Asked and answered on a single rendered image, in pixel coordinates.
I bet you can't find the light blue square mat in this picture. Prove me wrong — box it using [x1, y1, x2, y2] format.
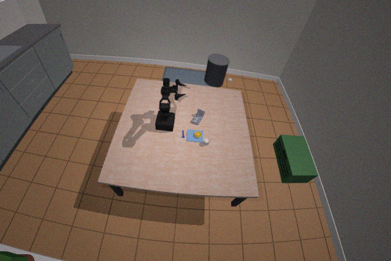
[186, 130, 203, 143]

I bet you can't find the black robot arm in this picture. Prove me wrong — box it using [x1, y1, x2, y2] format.
[159, 78, 170, 122]

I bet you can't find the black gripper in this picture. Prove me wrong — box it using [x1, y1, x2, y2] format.
[170, 79, 186, 100]

